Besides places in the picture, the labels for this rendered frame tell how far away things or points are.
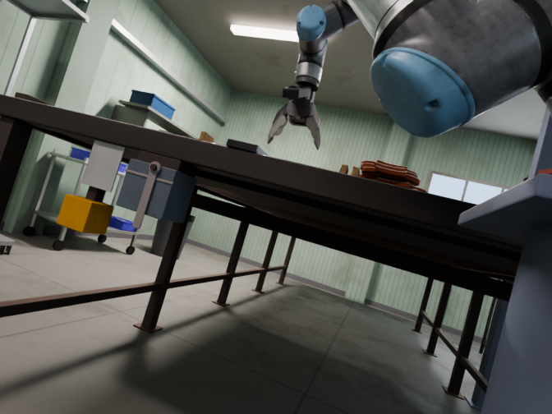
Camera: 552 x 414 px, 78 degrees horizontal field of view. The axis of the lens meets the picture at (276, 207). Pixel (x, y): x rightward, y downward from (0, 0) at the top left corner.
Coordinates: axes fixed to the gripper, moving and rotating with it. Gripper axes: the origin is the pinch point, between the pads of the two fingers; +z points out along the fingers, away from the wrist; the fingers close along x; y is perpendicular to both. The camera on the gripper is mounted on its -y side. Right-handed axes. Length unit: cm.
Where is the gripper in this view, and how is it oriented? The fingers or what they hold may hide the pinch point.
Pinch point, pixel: (291, 146)
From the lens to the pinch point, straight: 98.3
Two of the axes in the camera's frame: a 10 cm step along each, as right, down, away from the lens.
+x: -9.3, -1.6, 3.2
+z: -2.0, 9.8, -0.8
